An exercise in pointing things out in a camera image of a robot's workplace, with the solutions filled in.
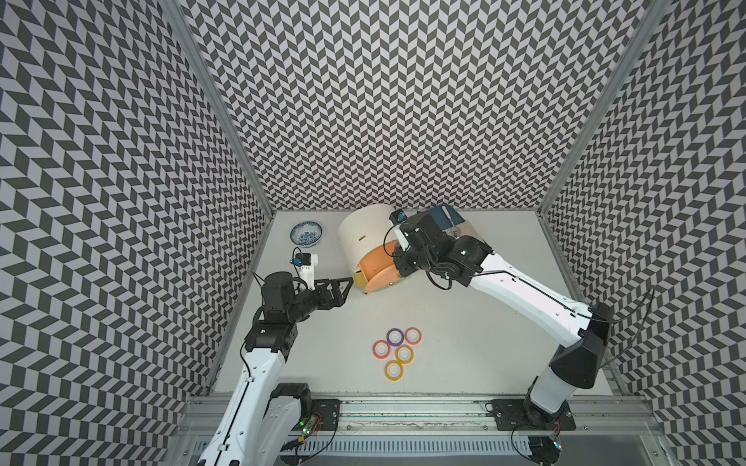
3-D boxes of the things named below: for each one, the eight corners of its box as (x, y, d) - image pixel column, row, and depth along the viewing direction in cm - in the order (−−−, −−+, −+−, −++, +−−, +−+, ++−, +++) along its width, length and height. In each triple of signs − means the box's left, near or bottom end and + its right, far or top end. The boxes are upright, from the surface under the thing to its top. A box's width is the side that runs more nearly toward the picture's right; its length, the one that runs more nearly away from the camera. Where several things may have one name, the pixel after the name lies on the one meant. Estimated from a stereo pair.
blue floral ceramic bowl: (292, 247, 111) (288, 237, 106) (297, 229, 116) (293, 219, 112) (320, 247, 111) (317, 237, 106) (323, 229, 116) (320, 219, 112)
